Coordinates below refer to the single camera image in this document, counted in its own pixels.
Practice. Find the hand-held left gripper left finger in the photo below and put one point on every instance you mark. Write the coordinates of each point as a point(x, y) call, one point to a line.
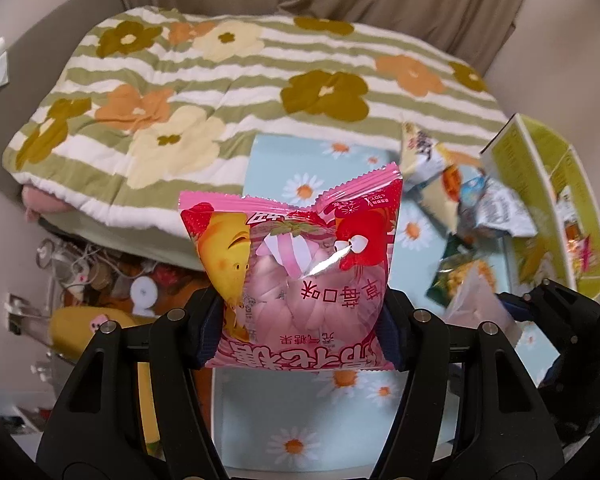
point(207, 335)

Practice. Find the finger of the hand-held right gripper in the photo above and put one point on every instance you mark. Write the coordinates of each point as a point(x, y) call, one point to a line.
point(555, 305)
point(554, 372)

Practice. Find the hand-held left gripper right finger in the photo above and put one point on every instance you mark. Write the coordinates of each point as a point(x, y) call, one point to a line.
point(392, 335)

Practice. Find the translucent pinkish snack packet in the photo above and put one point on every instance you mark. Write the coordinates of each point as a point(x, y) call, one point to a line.
point(477, 310)

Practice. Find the pink marshmallow packet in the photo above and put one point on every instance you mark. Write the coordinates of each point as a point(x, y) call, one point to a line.
point(300, 285)

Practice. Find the green cardboard box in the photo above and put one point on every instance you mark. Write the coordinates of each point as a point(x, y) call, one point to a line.
point(540, 140)

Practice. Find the clear bag of yellow snacks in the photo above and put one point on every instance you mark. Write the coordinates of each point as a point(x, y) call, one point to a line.
point(455, 277)

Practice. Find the white tape roll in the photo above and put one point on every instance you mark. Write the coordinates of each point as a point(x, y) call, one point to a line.
point(144, 294)

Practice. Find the daisy print tablecloth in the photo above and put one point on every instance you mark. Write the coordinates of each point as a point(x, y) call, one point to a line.
point(260, 400)

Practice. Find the cream snack packet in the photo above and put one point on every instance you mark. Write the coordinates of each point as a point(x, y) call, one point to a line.
point(442, 205)

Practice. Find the white blue snack packet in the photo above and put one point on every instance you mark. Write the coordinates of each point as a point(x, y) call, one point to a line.
point(472, 192)

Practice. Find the white orange snack packet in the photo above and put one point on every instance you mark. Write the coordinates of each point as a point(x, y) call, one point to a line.
point(422, 152)

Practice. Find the pink pillow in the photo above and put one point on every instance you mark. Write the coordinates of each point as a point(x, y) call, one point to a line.
point(45, 202)

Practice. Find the green striped floral blanket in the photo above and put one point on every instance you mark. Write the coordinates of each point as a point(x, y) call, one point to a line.
point(230, 85)

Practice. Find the beige curtain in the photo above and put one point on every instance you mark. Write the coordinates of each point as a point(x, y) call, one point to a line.
point(380, 0)

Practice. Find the grey padded bed frame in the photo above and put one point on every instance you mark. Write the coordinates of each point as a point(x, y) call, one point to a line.
point(40, 35)

